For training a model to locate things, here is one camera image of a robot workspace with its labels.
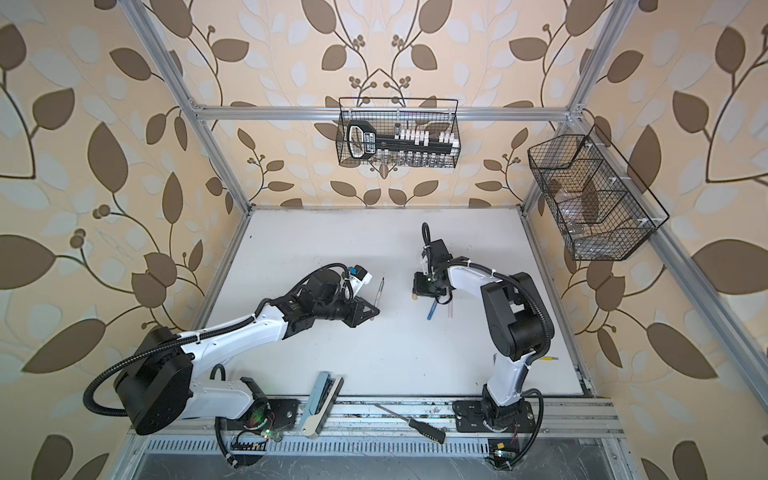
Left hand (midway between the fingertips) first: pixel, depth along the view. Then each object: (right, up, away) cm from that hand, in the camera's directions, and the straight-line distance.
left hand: (379, 309), depth 79 cm
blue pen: (+16, -3, +15) cm, 22 cm away
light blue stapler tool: (-14, -22, -4) cm, 27 cm away
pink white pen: (+22, -4, +14) cm, 26 cm away
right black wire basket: (+56, +26, -5) cm, 62 cm away
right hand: (+12, +1, +17) cm, 20 cm away
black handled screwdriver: (+12, -27, -8) cm, 31 cm away
